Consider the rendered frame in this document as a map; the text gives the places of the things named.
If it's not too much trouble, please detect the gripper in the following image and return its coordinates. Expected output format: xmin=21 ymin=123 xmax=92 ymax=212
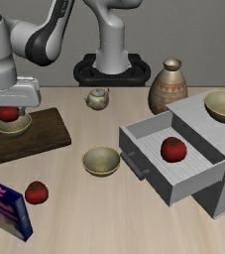
xmin=0 ymin=75 xmax=42 ymax=117

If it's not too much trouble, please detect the red tomato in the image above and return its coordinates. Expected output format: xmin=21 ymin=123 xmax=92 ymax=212
xmin=24 ymin=180 xmax=50 ymax=205
xmin=160 ymin=136 xmax=188 ymax=164
xmin=0 ymin=106 xmax=21 ymax=123

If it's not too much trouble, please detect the beige porcelain bowl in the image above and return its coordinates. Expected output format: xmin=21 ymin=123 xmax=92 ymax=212
xmin=203 ymin=89 xmax=225 ymax=125
xmin=81 ymin=145 xmax=122 ymax=178
xmin=0 ymin=112 xmax=33 ymax=138

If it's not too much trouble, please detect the dark brown cutting board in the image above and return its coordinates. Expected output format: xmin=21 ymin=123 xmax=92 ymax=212
xmin=0 ymin=106 xmax=72 ymax=169

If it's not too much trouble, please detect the small patterned teapot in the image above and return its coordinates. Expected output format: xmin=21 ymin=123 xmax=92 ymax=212
xmin=84 ymin=86 xmax=111 ymax=111

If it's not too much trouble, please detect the blue carton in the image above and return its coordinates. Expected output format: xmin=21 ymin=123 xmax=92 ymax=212
xmin=0 ymin=177 xmax=35 ymax=243

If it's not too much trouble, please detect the brown patterned vase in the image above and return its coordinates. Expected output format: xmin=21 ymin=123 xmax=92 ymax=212
xmin=148 ymin=58 xmax=188 ymax=116

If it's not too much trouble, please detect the open grey drawer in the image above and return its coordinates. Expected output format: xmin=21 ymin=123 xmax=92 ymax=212
xmin=118 ymin=110 xmax=225 ymax=208

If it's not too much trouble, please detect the grey cabinet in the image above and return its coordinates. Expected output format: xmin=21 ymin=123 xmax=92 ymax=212
xmin=165 ymin=88 xmax=225 ymax=220

